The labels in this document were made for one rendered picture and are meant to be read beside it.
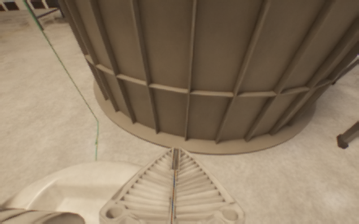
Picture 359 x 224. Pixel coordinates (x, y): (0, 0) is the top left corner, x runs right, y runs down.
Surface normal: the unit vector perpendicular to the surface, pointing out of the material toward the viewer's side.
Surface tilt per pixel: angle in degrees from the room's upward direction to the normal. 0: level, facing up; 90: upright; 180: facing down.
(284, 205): 0
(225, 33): 90
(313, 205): 0
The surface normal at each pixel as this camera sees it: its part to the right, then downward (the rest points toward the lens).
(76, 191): 0.00, 0.42
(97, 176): 0.00, -0.71
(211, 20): -0.13, 0.71
